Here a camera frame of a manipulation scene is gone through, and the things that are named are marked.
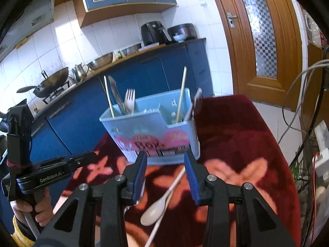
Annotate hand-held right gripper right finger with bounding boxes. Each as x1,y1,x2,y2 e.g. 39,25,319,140
184,150,301,247

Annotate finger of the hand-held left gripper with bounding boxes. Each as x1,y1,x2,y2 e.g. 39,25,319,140
41,151,97,173

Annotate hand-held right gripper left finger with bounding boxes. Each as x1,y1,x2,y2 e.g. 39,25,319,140
35,150,148,247

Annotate beige plastic spoon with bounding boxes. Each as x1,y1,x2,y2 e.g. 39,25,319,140
140,165,186,227

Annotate light blue utensil holder box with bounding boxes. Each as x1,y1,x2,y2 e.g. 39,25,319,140
99,87,201,165

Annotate beige plastic fork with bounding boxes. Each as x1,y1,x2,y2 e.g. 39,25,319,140
124,89,136,114

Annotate metal table knife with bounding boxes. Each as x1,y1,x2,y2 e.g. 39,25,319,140
108,75,128,115

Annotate person's left hand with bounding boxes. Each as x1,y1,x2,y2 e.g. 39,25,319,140
12,188,52,227

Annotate blue kitchen base cabinet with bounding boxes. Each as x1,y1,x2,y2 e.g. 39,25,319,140
0,40,214,227

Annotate red floral blanket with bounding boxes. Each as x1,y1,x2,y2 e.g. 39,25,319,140
51,94,302,247

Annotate gas stove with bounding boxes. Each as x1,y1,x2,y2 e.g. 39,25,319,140
42,81,78,105

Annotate dark metal wok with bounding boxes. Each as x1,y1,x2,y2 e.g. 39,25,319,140
17,67,70,98

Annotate metal pitcher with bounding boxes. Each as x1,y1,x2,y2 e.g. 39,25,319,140
71,63,89,81

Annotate metal colander bowl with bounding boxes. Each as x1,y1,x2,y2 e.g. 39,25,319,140
86,53,114,70

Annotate shallow metal bowl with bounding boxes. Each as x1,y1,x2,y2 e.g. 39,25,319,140
121,44,142,57

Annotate wooden door with glass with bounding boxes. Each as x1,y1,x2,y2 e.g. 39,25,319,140
206,0,309,111

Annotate white power strip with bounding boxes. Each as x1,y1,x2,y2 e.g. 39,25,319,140
312,122,329,178

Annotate dark kitchen countertop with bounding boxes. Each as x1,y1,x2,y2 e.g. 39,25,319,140
31,38,207,124

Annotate black air fryer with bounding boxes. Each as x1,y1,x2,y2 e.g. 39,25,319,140
141,21,171,46

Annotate dark rice cooker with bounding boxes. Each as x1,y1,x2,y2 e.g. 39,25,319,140
168,24,198,42

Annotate grey range hood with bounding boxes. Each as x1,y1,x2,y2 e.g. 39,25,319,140
0,0,54,54

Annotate grey cables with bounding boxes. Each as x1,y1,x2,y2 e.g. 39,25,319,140
281,59,329,139

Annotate blue wall cabinet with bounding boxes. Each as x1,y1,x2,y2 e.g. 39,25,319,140
73,0,178,28

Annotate metal door handle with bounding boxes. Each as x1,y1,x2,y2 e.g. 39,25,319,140
227,12,237,29

